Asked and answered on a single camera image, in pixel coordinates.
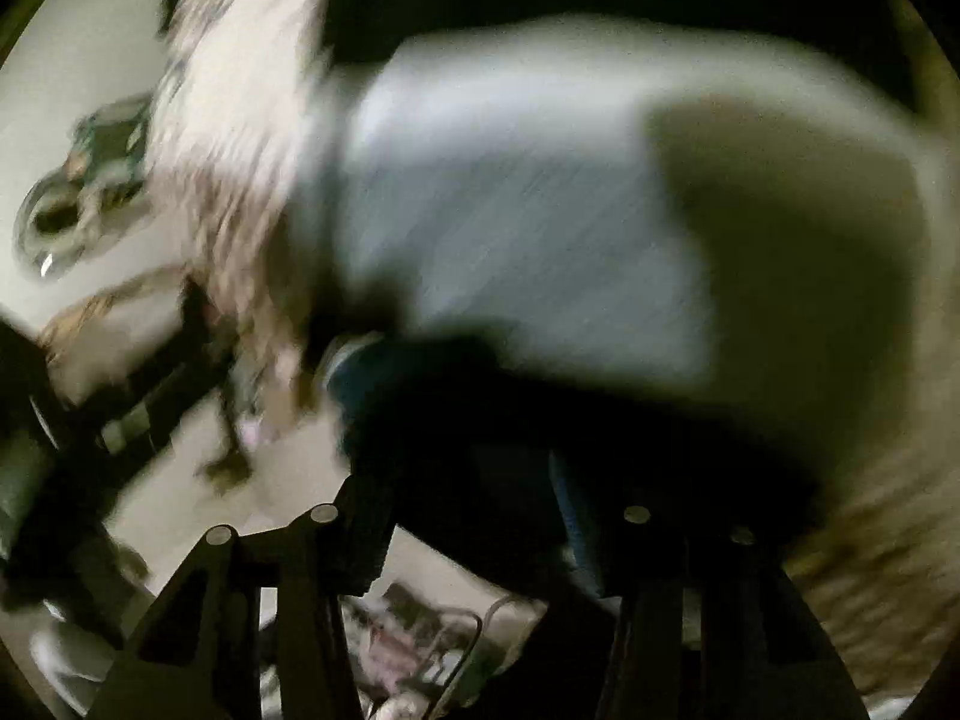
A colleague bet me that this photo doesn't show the clear round object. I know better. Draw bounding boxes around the clear round object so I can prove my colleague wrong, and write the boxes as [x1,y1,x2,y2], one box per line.
[13,94,158,280]

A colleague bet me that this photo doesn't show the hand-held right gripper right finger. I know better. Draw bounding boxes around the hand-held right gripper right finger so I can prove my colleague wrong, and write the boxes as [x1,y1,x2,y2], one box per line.
[547,451,871,720]

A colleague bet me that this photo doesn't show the dark cloth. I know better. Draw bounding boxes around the dark cloth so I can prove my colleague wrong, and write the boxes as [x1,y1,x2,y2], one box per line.
[330,326,830,605]

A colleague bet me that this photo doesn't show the pink white patterned cloth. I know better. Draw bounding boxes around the pink white patterned cloth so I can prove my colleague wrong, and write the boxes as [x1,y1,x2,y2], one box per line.
[146,0,357,436]

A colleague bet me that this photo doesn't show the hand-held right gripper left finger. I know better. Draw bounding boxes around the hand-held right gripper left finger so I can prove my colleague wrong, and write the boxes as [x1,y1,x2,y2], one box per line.
[88,465,400,720]

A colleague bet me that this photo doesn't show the light grey cloth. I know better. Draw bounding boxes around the light grey cloth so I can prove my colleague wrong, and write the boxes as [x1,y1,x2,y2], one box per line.
[296,13,947,395]

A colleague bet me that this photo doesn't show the patterned cloth with wire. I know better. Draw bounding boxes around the patterned cloth with wire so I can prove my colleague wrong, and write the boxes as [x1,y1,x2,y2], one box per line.
[334,581,541,720]

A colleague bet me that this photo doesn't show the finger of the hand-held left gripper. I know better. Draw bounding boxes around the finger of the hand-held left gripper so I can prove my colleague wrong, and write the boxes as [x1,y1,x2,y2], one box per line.
[45,281,256,488]

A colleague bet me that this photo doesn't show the brown textured mat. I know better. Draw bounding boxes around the brown textured mat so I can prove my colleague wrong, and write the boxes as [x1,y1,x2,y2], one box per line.
[784,360,960,698]

